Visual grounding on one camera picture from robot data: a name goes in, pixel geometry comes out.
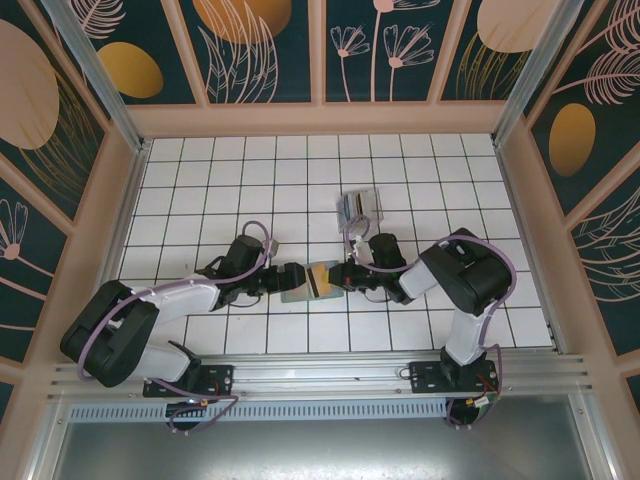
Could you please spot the green leather card holder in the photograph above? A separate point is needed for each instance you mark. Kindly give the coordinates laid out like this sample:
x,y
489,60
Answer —
x,y
300,296

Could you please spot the gold credit card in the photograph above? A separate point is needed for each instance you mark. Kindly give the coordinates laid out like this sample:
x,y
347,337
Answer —
x,y
322,291

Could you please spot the clear acrylic card box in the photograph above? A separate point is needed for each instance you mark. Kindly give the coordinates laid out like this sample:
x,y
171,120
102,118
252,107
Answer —
x,y
376,207

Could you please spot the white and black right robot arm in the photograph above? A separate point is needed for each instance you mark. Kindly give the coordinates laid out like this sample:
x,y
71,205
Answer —
x,y
422,280

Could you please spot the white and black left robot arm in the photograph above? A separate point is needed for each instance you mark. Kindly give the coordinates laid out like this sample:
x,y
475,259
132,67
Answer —
x,y
190,297

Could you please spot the grey credit card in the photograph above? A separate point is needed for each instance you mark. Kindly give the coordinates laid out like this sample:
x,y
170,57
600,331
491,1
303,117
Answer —
x,y
362,205

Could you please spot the green circuit board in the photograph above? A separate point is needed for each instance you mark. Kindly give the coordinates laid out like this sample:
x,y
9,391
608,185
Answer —
x,y
485,402

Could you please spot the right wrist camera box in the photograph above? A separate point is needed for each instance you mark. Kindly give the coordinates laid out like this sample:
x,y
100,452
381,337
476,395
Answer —
x,y
361,249

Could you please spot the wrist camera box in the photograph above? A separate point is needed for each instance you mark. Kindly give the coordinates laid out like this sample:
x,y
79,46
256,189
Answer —
x,y
361,249
272,247

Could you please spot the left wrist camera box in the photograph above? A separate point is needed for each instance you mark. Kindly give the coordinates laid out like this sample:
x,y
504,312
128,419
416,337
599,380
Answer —
x,y
272,247

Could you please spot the aluminium mounting rail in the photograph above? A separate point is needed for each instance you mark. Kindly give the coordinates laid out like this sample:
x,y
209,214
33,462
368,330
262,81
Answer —
x,y
320,372

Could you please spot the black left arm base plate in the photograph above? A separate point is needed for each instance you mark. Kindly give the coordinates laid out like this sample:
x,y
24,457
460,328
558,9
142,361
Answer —
x,y
220,380

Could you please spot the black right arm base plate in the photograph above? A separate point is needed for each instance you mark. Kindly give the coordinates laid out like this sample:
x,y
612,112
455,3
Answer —
x,y
425,377

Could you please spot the aluminium frame post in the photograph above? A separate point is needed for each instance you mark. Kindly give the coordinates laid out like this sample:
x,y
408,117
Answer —
x,y
100,80
535,75

